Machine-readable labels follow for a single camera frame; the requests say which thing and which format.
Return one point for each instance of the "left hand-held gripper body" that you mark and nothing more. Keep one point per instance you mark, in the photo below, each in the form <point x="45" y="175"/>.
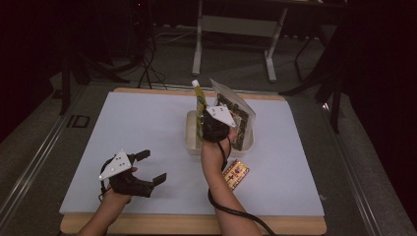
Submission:
<point x="116" y="165"/>

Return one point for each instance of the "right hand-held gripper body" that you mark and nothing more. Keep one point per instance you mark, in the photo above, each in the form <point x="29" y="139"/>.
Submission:
<point x="216" y="129"/>

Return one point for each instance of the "white plastic container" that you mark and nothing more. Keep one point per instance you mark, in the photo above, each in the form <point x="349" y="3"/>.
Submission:
<point x="191" y="139"/>

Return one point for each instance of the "yellow spouted pouch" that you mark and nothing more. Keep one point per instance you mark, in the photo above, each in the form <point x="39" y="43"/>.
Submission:
<point x="199" y="96"/>

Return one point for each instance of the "clear bag of dried seaweed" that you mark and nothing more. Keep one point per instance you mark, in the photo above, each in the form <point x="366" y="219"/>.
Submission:
<point x="242" y="111"/>

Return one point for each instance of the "person's right hand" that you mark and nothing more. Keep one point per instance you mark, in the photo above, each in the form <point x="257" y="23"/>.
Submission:
<point x="214" y="155"/>

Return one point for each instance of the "person's left hand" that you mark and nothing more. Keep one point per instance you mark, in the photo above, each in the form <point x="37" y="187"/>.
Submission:
<point x="118" y="200"/>

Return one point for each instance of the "white table mat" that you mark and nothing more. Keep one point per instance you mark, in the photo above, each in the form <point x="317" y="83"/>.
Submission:
<point x="147" y="114"/>

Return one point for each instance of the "wooden table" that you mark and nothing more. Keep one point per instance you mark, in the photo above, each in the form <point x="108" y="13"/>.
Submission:
<point x="164" y="224"/>

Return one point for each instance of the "red and yellow small box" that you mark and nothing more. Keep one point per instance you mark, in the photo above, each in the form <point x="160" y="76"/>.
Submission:
<point x="238" y="172"/>

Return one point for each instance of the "black metal stand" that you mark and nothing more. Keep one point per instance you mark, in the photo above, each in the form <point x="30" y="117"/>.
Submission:
<point x="334" y="98"/>
<point x="65" y="88"/>

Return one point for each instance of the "white metal desk frame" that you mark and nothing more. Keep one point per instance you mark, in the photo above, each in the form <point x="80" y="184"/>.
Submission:
<point x="236" y="26"/>

